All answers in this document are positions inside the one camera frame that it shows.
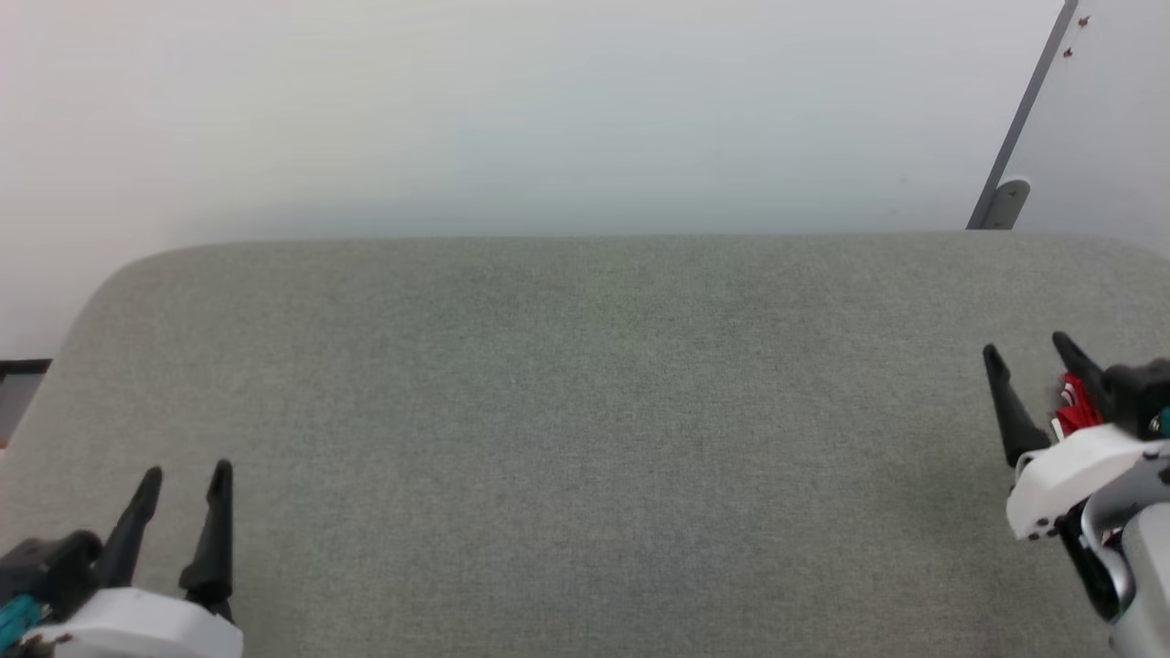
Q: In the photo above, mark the white partition panel grey frame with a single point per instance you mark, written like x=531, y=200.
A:
x=1106, y=110

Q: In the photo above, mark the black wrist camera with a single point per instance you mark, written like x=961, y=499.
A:
x=1138, y=393
x=50, y=567

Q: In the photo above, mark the grey and white right arm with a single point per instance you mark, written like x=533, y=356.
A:
x=1147, y=567

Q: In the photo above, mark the grey partition support leg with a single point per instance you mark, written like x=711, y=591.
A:
x=1008, y=206

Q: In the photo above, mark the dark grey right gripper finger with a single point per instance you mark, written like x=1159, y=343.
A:
x=1016, y=420
x=1088, y=375

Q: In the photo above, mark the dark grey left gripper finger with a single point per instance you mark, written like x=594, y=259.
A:
x=218, y=548
x=132, y=530

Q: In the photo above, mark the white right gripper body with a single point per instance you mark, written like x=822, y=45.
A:
x=1065, y=480

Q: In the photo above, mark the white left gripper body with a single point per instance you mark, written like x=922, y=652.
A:
x=137, y=626

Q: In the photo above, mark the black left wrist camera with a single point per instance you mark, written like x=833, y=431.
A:
x=50, y=567

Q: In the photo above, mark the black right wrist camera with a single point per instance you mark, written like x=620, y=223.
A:
x=1138, y=393

